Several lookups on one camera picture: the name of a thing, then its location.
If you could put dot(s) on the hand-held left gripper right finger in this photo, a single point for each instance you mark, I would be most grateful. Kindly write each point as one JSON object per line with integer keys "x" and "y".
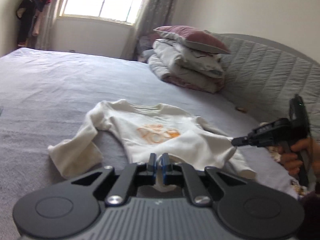
{"x": 164, "y": 170}

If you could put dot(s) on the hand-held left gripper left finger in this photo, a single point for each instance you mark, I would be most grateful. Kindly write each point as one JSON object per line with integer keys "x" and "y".
{"x": 153, "y": 170}

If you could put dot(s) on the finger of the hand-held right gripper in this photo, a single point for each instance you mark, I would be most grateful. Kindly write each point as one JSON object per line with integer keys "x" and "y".
{"x": 243, "y": 141}

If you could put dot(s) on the white long-sleeve shirt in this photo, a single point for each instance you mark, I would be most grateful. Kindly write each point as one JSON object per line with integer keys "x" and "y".
{"x": 195, "y": 145}

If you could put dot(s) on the hanging clothes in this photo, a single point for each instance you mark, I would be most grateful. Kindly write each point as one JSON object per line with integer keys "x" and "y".
{"x": 27, "y": 12}

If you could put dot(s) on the person's right hand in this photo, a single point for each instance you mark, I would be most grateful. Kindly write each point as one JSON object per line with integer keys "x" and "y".
{"x": 290, "y": 162}

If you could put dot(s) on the brown floral cloth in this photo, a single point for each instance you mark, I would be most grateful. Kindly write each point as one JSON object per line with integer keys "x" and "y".
{"x": 275, "y": 155}

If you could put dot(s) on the small brown object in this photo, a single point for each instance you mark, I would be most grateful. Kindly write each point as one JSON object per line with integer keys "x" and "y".
{"x": 241, "y": 109}

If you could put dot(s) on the quilted grey headboard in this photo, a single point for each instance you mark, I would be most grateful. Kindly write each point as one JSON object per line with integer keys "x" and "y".
{"x": 270, "y": 75}

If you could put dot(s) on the folded grey quilt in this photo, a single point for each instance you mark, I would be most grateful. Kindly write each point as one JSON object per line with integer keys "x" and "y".
{"x": 185, "y": 78}

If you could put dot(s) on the printed grey pillow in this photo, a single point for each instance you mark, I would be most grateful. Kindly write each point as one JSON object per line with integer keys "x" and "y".
{"x": 190, "y": 58}

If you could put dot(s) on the maroon pillow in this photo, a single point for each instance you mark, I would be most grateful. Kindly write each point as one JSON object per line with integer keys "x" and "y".
{"x": 197, "y": 37}

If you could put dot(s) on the dark grey bundled cloth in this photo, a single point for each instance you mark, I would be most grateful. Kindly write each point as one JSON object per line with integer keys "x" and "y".
{"x": 145, "y": 50}

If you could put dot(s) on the bed with grey blanket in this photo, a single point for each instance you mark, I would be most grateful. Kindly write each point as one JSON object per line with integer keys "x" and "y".
{"x": 50, "y": 92}

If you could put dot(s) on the grey patterned curtain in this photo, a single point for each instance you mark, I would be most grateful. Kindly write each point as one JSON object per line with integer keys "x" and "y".
{"x": 150, "y": 12}
{"x": 50, "y": 12}

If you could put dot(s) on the window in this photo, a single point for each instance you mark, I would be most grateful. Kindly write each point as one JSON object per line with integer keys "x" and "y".
{"x": 100, "y": 0}

